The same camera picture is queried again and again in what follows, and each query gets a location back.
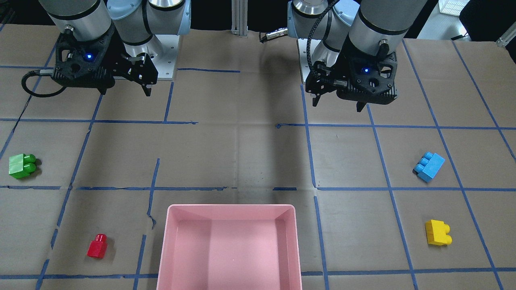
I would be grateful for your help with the green toy block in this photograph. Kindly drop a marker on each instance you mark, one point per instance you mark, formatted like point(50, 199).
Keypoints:
point(22, 165)

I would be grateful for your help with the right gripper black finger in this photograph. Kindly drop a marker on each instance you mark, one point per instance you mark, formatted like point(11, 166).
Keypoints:
point(147, 88)

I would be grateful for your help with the pink plastic box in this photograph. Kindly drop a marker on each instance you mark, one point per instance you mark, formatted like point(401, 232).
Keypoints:
point(230, 247)

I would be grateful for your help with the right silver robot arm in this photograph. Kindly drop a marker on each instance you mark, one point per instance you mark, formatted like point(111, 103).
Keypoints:
point(135, 20)

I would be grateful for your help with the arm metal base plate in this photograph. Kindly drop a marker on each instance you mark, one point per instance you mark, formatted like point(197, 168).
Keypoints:
point(163, 50)
point(319, 51)

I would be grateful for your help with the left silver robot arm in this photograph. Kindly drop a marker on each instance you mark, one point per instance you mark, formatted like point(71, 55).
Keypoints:
point(364, 22)

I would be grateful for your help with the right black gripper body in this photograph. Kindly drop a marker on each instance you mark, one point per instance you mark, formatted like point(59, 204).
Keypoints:
point(119, 56)

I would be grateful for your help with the yellow toy block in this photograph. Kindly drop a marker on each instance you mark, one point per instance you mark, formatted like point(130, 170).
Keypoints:
point(437, 232)

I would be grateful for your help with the aluminium frame post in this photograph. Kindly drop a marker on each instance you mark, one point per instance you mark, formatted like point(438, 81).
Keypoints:
point(239, 14)

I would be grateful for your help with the red toy block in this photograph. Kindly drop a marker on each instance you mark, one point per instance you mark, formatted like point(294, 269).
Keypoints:
point(98, 246)

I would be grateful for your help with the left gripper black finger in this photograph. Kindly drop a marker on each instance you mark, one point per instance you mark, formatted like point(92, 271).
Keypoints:
point(316, 99)
point(360, 106)

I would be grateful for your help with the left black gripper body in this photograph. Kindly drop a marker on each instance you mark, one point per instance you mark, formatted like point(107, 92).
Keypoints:
point(338, 67)

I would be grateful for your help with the blue toy block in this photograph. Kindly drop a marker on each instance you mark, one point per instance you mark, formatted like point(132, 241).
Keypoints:
point(428, 166)

